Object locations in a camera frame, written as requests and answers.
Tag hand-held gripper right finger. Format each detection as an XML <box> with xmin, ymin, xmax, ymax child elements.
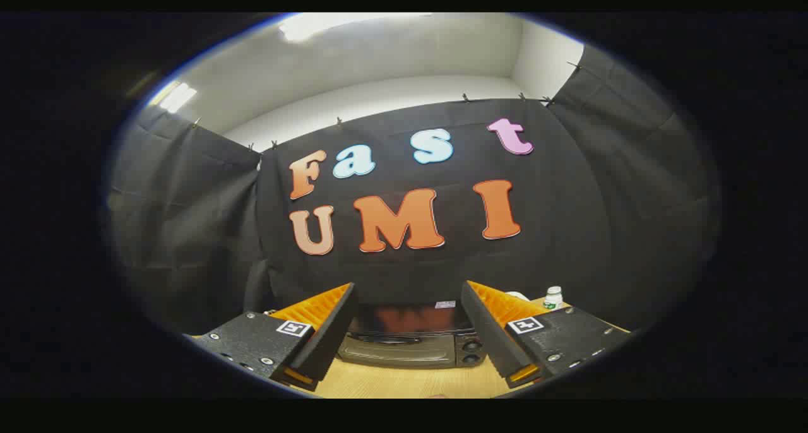
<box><xmin>460</xmin><ymin>280</ymin><xmax>632</xmax><ymax>389</ymax></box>

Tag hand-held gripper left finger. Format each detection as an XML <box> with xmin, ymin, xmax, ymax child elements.
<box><xmin>186</xmin><ymin>283</ymin><xmax>359</xmax><ymax>393</ymax></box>

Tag black toaster oven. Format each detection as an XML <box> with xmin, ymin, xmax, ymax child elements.
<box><xmin>336</xmin><ymin>300</ymin><xmax>488</xmax><ymax>369</ymax></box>

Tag ceiling light panel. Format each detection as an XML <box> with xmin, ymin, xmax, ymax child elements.
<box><xmin>148</xmin><ymin>81</ymin><xmax>198</xmax><ymax>114</ymax></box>

